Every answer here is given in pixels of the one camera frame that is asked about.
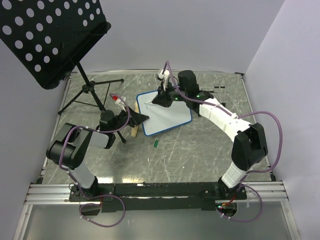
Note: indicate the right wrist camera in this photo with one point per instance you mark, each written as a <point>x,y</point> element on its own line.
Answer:
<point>163,76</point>

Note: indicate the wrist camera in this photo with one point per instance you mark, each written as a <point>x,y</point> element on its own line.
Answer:
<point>163,76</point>
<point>119,102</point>

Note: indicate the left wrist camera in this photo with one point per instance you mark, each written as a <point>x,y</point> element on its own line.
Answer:
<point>119,102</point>

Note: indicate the green marker cap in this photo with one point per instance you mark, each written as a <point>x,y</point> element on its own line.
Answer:
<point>156,143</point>

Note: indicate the blue framed whiteboard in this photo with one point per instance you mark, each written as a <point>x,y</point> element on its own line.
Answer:
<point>161,118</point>

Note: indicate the black perforated music stand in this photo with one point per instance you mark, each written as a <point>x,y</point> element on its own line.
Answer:
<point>50,37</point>

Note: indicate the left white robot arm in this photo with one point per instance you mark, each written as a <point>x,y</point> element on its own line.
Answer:
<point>69,146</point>

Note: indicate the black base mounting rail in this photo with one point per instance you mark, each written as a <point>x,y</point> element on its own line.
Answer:
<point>113,197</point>

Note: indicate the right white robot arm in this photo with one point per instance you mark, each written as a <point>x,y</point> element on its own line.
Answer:
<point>249,140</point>

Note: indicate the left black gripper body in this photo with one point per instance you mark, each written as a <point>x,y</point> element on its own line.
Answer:
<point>120,120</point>

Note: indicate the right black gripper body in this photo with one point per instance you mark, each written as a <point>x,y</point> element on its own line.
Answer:
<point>173,93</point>

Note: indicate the wooden rolling pin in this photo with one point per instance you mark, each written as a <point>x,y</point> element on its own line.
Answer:
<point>134,130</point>

